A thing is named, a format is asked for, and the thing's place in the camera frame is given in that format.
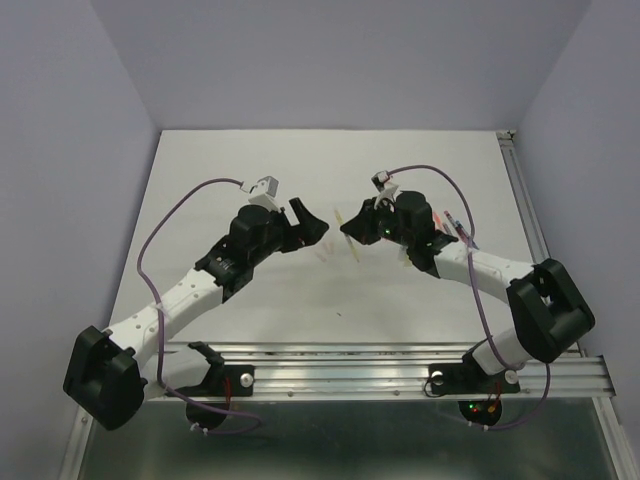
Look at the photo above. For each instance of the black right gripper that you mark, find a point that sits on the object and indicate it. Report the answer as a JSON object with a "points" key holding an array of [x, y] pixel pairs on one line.
{"points": [[360, 226]]}

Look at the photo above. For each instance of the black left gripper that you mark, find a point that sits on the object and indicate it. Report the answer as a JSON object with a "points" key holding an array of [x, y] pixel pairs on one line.
{"points": [[309, 230]]}

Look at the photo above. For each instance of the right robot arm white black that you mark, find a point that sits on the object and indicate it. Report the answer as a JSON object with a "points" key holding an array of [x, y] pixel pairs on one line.
{"points": [[490, 274]]}

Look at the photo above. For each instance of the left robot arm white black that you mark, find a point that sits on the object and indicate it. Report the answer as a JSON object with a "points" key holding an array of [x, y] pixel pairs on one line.
{"points": [[104, 374]]}

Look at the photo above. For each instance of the red uncapped pen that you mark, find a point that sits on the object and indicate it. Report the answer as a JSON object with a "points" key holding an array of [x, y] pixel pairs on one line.
{"points": [[439, 224]]}

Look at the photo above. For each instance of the dark orange tipped pen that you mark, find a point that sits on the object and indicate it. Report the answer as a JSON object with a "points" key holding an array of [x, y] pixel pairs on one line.
{"points": [[462, 233]]}

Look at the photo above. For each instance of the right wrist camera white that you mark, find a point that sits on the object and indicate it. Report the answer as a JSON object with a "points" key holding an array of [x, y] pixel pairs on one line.
{"points": [[386, 188]]}

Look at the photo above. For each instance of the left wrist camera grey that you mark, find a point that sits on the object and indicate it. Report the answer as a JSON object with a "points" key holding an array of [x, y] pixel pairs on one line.
{"points": [[262, 193]]}

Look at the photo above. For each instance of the aluminium front rail frame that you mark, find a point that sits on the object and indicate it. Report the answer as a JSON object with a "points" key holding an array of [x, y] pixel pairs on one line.
{"points": [[359, 412]]}

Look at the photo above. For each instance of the aluminium right side rail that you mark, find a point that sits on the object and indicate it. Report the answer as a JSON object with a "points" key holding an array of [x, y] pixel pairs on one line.
{"points": [[525, 200]]}

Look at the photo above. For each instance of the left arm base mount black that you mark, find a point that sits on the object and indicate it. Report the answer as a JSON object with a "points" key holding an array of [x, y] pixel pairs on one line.
{"points": [[200, 377]]}

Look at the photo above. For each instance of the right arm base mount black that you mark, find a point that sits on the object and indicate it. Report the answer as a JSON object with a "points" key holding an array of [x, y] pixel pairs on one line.
{"points": [[480, 393]]}

